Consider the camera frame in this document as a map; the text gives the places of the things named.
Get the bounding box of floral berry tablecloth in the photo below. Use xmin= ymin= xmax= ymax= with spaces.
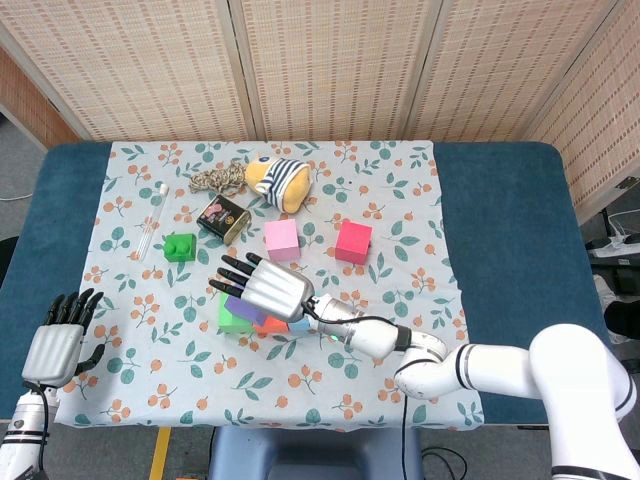
xmin=52 ymin=139 xmax=484 ymax=432

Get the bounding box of braided rope bundle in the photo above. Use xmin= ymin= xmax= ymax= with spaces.
xmin=188 ymin=163 xmax=249 ymax=194

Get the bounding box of clear plastic tube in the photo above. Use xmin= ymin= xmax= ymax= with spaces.
xmin=135 ymin=183 xmax=170 ymax=262

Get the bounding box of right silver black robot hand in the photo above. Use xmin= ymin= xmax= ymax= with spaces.
xmin=208 ymin=252 xmax=316 ymax=324

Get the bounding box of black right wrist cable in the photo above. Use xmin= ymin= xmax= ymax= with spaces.
xmin=301 ymin=298 xmax=414 ymax=351

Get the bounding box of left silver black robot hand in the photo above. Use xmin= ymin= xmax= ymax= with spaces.
xmin=21 ymin=288 xmax=107 ymax=389

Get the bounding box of orange foam cube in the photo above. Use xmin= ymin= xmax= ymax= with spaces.
xmin=254 ymin=314 xmax=291 ymax=335

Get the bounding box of black hanging arm cable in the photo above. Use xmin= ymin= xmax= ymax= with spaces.
xmin=398 ymin=394 xmax=410 ymax=480

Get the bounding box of black gold tin can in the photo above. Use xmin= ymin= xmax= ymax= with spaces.
xmin=196 ymin=194 xmax=252 ymax=247

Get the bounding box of black equipment box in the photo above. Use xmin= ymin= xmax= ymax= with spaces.
xmin=593 ymin=259 xmax=640 ymax=296

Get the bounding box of yellow striped plush toy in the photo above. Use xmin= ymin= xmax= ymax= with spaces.
xmin=243 ymin=154 xmax=312 ymax=215

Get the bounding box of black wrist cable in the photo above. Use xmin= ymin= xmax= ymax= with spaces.
xmin=301 ymin=298 xmax=414 ymax=351
xmin=27 ymin=382 xmax=51 ymax=480

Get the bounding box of green toy building brick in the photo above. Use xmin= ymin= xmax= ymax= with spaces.
xmin=162 ymin=231 xmax=197 ymax=263

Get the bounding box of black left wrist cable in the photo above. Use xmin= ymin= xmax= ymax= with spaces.
xmin=27 ymin=382 xmax=51 ymax=480

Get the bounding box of pink foam cube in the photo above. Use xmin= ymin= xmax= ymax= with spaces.
xmin=263 ymin=218 xmax=302 ymax=263

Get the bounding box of red foam cube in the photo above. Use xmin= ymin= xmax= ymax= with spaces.
xmin=334 ymin=220 xmax=374 ymax=265

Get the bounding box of green foam cube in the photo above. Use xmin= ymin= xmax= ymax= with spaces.
xmin=218 ymin=292 xmax=257 ymax=335

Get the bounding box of purple foam cube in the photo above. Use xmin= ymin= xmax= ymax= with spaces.
xmin=223 ymin=294 xmax=269 ymax=326

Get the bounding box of white shoe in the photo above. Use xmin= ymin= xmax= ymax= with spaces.
xmin=593 ymin=273 xmax=617 ymax=314

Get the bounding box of black floor cable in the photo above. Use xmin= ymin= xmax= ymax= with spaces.
xmin=422 ymin=446 xmax=470 ymax=480

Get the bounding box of white power strip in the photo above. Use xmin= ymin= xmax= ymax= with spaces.
xmin=588 ymin=238 xmax=640 ymax=260

